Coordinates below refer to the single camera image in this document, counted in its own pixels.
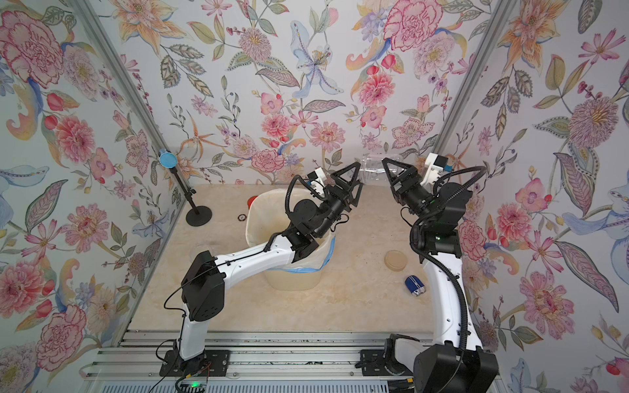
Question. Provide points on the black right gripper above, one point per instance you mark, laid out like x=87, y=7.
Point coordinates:
x=411, y=187

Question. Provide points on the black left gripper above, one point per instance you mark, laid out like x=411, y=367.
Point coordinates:
x=337, y=196

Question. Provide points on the beige lid tea jar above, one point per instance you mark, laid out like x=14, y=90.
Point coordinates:
x=372, y=171

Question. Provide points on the beige jar lid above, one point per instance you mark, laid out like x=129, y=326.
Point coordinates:
x=395, y=260

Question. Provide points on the cream trash bin with liner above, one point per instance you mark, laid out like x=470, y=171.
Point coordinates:
x=266, y=220

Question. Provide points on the red lid tea jar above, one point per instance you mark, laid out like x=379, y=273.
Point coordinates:
x=250, y=201

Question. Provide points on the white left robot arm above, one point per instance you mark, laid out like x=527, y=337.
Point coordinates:
x=313, y=205

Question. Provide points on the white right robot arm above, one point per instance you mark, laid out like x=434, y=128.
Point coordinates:
x=455, y=361

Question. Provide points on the black round-base stand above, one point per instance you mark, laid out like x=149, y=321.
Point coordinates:
x=198, y=215

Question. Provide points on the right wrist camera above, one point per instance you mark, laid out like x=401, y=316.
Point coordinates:
x=435, y=166

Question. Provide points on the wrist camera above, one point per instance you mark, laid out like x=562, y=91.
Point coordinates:
x=435, y=166
x=316, y=180

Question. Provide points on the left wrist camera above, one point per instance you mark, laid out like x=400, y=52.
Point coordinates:
x=316, y=180

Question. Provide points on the aluminium corner post right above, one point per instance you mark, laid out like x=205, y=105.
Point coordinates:
x=461, y=102

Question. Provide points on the aluminium corner post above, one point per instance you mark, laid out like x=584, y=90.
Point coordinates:
x=95, y=31
x=461, y=102

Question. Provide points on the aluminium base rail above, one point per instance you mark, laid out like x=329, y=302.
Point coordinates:
x=254, y=357

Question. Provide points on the aluminium corner post left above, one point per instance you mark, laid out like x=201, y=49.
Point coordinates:
x=95, y=31

